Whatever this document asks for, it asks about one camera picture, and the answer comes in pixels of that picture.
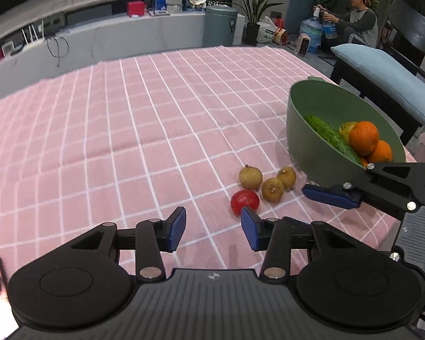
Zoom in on red tomato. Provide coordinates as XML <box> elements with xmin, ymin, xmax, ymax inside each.
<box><xmin>230</xmin><ymin>189</ymin><xmax>260</xmax><ymax>216</ymax></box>

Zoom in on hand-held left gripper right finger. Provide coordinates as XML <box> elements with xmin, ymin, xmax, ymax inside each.
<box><xmin>241</xmin><ymin>206</ymin><xmax>394</xmax><ymax>283</ymax></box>

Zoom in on red box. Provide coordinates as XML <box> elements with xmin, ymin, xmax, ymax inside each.
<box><xmin>127</xmin><ymin>1</ymin><xmax>146</xmax><ymax>18</ymax></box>

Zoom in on green cucumber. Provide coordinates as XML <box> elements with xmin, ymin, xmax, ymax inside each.
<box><xmin>303</xmin><ymin>115</ymin><xmax>364</xmax><ymax>167</ymax></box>

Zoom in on light blue seat cushion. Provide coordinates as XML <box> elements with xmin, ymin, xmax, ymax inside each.
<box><xmin>331</xmin><ymin>43</ymin><xmax>425</xmax><ymax>125</ymax></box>

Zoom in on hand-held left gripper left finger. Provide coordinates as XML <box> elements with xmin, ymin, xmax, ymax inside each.
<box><xmin>50</xmin><ymin>206</ymin><xmax>187</xmax><ymax>283</ymax></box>

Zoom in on black chair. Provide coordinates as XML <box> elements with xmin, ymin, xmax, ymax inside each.
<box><xmin>329</xmin><ymin>0</ymin><xmax>425</xmax><ymax>146</ymax></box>

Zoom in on white marble media console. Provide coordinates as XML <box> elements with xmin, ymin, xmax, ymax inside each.
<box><xmin>0</xmin><ymin>0</ymin><xmax>208</xmax><ymax>94</ymax></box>

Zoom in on grey round trash can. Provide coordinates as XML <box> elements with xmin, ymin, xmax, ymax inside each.
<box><xmin>203</xmin><ymin>5</ymin><xmax>239</xmax><ymax>47</ymax></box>

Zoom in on white router with antennas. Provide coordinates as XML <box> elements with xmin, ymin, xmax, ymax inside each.
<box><xmin>21</xmin><ymin>23</ymin><xmax>45</xmax><ymax>45</ymax></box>

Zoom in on pink checkered tablecloth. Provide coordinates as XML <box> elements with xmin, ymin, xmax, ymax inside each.
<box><xmin>0</xmin><ymin>45</ymin><xmax>417</xmax><ymax>280</ymax></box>

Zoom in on large blue water jug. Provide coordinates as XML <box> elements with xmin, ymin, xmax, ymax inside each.
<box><xmin>300</xmin><ymin>16</ymin><xmax>323</xmax><ymax>54</ymax></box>

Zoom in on yellow green mango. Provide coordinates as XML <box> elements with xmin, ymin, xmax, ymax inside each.
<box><xmin>338</xmin><ymin>121</ymin><xmax>358</xmax><ymax>142</ymax></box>

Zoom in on small white heater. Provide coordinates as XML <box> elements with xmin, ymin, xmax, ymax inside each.
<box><xmin>297</xmin><ymin>33</ymin><xmax>312</xmax><ymax>56</ymax></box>

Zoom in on black hanging cables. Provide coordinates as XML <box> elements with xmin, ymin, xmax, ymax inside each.
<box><xmin>46</xmin><ymin>35</ymin><xmax>69</xmax><ymax>66</ymax></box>

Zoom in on green colander bowl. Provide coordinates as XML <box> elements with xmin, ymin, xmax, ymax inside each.
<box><xmin>286</xmin><ymin>76</ymin><xmax>407</xmax><ymax>188</ymax></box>

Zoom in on clear water bottle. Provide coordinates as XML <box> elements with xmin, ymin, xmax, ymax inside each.
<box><xmin>320</xmin><ymin>12</ymin><xmax>338</xmax><ymax>39</ymax></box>

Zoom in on small brown longan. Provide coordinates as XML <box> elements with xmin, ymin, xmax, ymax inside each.
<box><xmin>262</xmin><ymin>177</ymin><xmax>285</xmax><ymax>203</ymax></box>
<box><xmin>277</xmin><ymin>166</ymin><xmax>297</xmax><ymax>190</ymax></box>
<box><xmin>239</xmin><ymin>165</ymin><xmax>263</xmax><ymax>190</ymax></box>

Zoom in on long-leaf plant in black pot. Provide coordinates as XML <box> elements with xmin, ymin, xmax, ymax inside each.
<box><xmin>227</xmin><ymin>0</ymin><xmax>291</xmax><ymax>46</ymax></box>

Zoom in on red yellow bag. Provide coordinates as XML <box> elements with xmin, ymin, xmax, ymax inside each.
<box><xmin>274</xmin><ymin>18</ymin><xmax>287</xmax><ymax>45</ymax></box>

